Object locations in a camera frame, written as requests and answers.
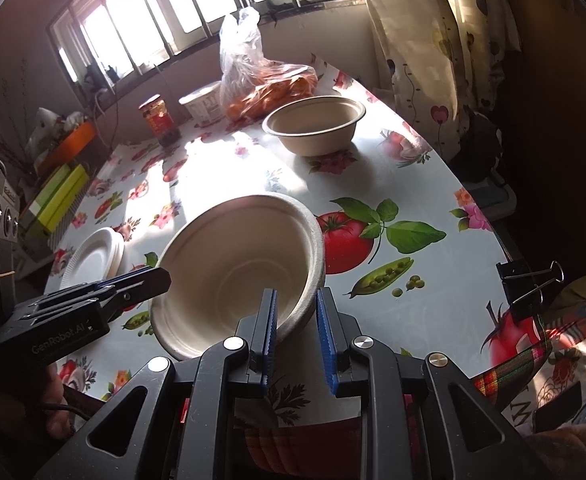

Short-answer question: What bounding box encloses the white foam plate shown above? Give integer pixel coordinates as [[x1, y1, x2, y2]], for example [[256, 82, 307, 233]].
[[60, 228, 125, 289]]

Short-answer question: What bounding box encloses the left hand holding gripper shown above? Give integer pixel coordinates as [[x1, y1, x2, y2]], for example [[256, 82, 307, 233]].
[[0, 364, 75, 453]]

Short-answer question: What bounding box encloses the green white box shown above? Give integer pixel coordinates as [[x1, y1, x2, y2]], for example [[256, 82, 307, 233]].
[[20, 164, 70, 230]]

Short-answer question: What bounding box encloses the floral vinyl tablecloth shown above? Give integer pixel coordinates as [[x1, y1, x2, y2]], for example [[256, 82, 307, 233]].
[[49, 63, 586, 434]]

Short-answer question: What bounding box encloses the orange tray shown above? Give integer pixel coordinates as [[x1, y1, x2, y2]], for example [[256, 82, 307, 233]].
[[35, 122, 96, 176]]

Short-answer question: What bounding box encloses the chili sauce glass jar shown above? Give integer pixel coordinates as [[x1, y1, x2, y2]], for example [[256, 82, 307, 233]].
[[139, 93, 180, 148]]

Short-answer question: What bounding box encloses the black binder clip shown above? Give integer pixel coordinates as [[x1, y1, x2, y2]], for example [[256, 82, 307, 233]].
[[496, 260, 565, 322]]

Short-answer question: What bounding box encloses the white plastic bag on shelf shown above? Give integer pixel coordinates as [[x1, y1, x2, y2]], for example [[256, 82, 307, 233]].
[[25, 107, 87, 160]]

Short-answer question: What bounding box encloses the white plastic tub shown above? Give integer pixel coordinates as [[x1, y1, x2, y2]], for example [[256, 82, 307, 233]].
[[178, 81, 224, 127]]

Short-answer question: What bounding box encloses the plastic bag of oranges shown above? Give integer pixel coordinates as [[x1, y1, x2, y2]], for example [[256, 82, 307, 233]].
[[219, 6, 318, 124]]

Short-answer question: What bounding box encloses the large beige paper bowl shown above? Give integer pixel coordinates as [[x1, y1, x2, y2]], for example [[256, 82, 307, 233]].
[[262, 96, 366, 157]]

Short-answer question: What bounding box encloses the window with metal bars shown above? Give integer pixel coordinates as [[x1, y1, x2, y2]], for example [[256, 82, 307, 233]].
[[49, 0, 340, 105]]

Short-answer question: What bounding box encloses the beige patterned curtain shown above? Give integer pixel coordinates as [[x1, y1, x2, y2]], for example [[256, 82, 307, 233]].
[[366, 0, 520, 162]]

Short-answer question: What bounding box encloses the black power cable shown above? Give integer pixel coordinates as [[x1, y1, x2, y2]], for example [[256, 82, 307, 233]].
[[92, 84, 122, 162]]

